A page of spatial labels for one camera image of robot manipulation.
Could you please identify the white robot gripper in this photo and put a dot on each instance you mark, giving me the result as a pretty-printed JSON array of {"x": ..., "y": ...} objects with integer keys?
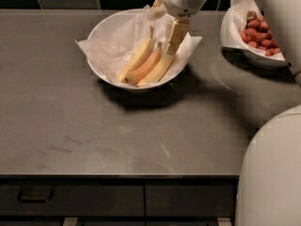
[{"x": 181, "y": 0}]

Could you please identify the yellow banana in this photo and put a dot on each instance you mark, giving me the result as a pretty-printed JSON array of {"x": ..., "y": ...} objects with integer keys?
[
  {"x": 139, "y": 56},
  {"x": 157, "y": 72}
]

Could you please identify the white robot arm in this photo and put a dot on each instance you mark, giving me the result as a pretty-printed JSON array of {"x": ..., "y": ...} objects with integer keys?
[{"x": 268, "y": 192}]

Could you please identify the white bowl with bananas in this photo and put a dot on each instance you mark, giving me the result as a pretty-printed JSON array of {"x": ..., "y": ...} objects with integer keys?
[{"x": 103, "y": 29}]

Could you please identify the white paper in strawberry bowl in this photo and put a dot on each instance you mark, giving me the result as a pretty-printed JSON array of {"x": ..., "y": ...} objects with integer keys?
[{"x": 239, "y": 6}]

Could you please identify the middle orange-yellow banana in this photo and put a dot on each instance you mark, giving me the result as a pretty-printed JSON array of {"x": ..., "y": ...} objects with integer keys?
[{"x": 134, "y": 76}]

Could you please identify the white bowl with strawberries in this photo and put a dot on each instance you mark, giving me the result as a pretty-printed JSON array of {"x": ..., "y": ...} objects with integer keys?
[{"x": 230, "y": 38}]

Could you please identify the white paper liner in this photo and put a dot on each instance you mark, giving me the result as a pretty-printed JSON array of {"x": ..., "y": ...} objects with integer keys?
[{"x": 109, "y": 47}]

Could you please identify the right dark drawer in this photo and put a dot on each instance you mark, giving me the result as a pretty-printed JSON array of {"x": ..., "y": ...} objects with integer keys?
[{"x": 189, "y": 201}]

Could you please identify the dark drawer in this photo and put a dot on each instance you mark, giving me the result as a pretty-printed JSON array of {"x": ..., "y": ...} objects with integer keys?
[
  {"x": 189, "y": 201},
  {"x": 68, "y": 200}
]

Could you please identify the left dark drawer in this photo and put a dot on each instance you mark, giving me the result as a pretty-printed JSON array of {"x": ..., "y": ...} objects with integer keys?
[{"x": 68, "y": 200}]

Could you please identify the left black drawer handle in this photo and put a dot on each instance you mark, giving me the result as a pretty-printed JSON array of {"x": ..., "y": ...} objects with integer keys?
[{"x": 35, "y": 195}]

